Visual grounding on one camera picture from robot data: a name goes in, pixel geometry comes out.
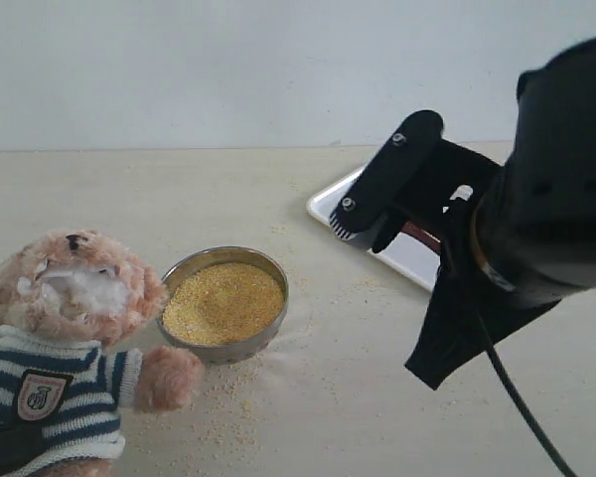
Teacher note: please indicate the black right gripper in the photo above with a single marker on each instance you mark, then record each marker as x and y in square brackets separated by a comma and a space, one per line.
[463, 301]

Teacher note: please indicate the dark red wooden spoon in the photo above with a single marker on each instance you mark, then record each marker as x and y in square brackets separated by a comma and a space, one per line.
[412, 230]

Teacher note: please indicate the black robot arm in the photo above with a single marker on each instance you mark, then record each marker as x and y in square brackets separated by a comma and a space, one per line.
[514, 252]

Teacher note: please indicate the teddy bear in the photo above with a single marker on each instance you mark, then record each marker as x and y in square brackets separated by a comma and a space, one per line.
[66, 300]

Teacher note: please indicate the white plastic tray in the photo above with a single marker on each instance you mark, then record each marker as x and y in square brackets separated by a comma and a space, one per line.
[406, 255]

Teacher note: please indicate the steel bowl of millet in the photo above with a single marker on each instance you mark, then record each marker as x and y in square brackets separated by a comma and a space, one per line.
[225, 303]

